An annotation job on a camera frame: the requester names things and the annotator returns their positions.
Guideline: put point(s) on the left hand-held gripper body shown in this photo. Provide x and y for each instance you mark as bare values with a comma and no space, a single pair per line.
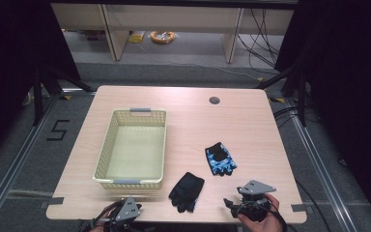
127,209

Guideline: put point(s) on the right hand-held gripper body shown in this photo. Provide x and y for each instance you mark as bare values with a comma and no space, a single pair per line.
254,196

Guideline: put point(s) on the black fingerless glove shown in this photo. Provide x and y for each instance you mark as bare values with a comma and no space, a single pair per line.
186,191

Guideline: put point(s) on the blue camouflage fingerless glove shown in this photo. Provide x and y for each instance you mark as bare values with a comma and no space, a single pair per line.
222,159

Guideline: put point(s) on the pale yellow plastic basket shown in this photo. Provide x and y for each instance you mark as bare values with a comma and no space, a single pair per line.
132,151

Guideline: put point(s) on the person's right hand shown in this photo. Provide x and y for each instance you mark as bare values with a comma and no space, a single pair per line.
270,219

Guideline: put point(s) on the person's left hand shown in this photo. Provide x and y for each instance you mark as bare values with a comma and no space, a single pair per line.
97,228

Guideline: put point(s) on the grey tape strip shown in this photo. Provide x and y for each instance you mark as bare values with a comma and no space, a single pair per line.
299,208
55,201

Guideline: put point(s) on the black metal stand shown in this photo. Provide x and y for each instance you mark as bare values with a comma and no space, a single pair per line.
294,90
42,87

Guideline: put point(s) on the yellow packet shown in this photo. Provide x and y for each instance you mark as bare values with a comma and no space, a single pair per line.
136,37

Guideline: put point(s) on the aluminium floor rail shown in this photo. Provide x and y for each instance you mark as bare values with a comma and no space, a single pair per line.
16,167
322,174

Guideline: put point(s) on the white desk frame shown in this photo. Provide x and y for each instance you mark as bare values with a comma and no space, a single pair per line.
174,19

